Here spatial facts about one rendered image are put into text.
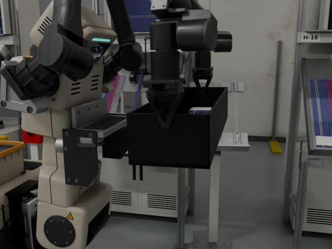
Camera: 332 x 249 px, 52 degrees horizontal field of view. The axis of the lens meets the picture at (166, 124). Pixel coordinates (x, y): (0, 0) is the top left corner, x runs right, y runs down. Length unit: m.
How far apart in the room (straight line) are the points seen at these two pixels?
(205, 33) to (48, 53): 0.35
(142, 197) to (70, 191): 1.58
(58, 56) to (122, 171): 1.86
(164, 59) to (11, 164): 0.80
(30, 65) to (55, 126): 0.25
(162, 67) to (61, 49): 0.23
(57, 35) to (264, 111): 4.38
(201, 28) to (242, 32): 4.32
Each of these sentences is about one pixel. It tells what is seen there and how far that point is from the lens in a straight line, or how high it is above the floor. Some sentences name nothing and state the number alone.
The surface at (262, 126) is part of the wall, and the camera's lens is 5.03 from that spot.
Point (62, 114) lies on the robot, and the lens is 1.01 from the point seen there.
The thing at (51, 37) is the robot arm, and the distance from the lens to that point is 0.80.
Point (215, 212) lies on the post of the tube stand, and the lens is 2.31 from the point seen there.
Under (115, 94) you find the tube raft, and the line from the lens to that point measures 2.35.
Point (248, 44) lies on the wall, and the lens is 4.92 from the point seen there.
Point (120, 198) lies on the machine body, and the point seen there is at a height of 0.17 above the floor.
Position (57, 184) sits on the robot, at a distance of 1.05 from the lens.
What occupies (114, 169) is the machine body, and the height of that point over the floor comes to 0.40.
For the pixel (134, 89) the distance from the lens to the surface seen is 2.35.
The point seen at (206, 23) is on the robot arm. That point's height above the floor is 1.30.
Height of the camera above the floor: 1.25
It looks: 12 degrees down
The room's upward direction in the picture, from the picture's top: straight up
